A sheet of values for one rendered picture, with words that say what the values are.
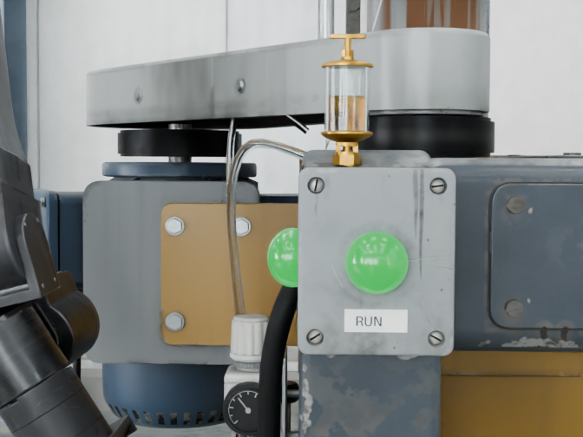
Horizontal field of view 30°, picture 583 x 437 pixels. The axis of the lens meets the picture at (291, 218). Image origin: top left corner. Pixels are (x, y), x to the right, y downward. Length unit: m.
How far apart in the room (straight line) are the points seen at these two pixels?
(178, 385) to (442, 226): 0.53
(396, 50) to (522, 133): 5.15
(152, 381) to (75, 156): 4.89
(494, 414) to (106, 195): 0.38
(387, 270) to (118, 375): 0.56
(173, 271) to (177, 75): 0.18
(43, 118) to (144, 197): 4.96
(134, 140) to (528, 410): 0.43
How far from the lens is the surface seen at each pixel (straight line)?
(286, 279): 0.53
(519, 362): 0.84
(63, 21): 5.93
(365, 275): 0.51
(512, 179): 0.58
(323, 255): 0.52
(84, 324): 0.82
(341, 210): 0.52
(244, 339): 0.79
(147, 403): 1.02
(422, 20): 1.07
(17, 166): 0.77
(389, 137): 0.69
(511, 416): 0.89
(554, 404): 0.90
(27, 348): 0.75
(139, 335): 0.98
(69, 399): 0.75
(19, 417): 0.75
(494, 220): 0.58
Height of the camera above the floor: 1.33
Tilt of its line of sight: 3 degrees down
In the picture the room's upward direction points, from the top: straight up
